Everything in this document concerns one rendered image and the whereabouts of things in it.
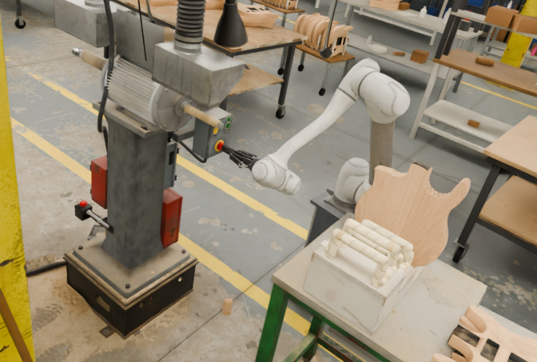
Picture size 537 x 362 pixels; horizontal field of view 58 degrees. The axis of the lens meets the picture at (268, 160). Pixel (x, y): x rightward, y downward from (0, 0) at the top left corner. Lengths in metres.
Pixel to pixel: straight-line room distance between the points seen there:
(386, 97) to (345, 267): 0.73
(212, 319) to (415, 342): 1.39
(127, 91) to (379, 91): 1.04
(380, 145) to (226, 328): 1.32
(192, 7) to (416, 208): 1.05
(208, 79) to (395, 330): 1.04
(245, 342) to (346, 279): 1.25
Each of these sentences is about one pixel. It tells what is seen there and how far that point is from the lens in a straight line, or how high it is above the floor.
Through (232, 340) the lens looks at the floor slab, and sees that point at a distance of 2.74.
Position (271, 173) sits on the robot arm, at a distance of 1.97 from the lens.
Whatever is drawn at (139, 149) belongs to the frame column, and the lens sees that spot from 2.24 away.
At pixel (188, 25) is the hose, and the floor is 1.63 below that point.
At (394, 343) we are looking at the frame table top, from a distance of 1.68.
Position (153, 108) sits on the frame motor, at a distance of 2.00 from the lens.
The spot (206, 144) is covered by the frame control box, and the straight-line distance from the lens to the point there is 2.30.
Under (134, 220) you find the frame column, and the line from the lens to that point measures 2.45.
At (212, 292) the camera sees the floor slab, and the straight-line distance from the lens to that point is 2.96.
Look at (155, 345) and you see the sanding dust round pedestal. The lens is 2.69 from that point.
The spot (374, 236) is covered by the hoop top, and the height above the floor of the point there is 1.21.
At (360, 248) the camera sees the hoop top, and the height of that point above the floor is 1.20.
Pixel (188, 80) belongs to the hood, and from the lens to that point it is 1.77.
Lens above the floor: 2.10
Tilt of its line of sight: 29 degrees down
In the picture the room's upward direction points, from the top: 11 degrees clockwise
